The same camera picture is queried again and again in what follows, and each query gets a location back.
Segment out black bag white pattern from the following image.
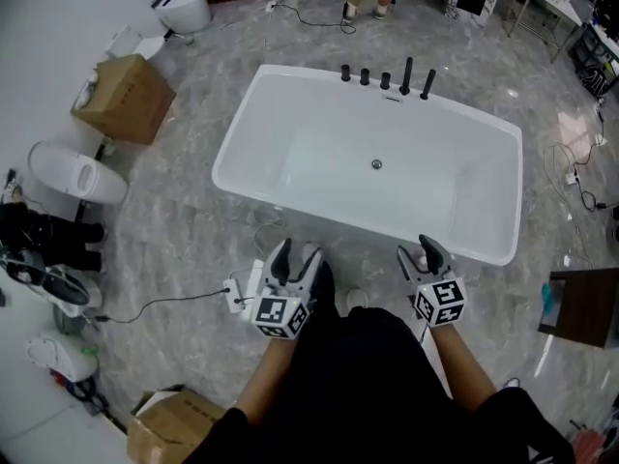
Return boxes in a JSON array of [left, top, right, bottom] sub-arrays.
[[577, 60, 611, 99]]

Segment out white bathtub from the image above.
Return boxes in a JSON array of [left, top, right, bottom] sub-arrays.
[[211, 64, 524, 268]]

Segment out teal cloth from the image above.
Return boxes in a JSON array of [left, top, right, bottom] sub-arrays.
[[540, 281, 558, 329]]

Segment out dark frame white-top table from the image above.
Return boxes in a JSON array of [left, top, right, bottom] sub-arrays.
[[566, 19, 619, 74]]

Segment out white toilet dark seat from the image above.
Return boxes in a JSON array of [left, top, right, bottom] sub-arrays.
[[0, 248, 105, 319]]

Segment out pink red fabric item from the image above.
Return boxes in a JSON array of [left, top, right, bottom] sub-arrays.
[[570, 425, 619, 464]]

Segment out person's right white shoe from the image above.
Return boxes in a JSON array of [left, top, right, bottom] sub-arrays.
[[344, 286, 369, 316]]

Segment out dark wooden cabinet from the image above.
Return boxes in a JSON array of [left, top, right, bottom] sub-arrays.
[[536, 267, 619, 351]]

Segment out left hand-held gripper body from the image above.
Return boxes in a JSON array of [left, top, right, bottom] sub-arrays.
[[250, 271, 318, 342]]

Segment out person's right forearm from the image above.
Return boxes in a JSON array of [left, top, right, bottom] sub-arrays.
[[428, 325, 499, 413]]

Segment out black power cable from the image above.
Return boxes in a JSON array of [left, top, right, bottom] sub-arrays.
[[94, 285, 229, 324], [268, 0, 358, 36]]

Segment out person's left forearm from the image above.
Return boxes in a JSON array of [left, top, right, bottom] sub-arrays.
[[234, 338, 304, 427]]

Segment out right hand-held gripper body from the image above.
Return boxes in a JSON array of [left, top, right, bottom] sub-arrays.
[[407, 269, 469, 329]]

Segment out person's black clothes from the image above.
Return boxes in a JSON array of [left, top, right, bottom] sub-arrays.
[[183, 258, 576, 464]]

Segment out long white toilet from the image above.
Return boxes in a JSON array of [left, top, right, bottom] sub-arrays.
[[27, 140, 130, 206]]

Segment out round white toilet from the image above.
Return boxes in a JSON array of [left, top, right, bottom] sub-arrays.
[[152, 0, 214, 36]]

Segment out large brown cardboard box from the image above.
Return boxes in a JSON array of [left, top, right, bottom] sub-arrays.
[[126, 388, 228, 464]]

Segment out black adapter cable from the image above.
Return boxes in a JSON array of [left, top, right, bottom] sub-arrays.
[[573, 108, 613, 215]]

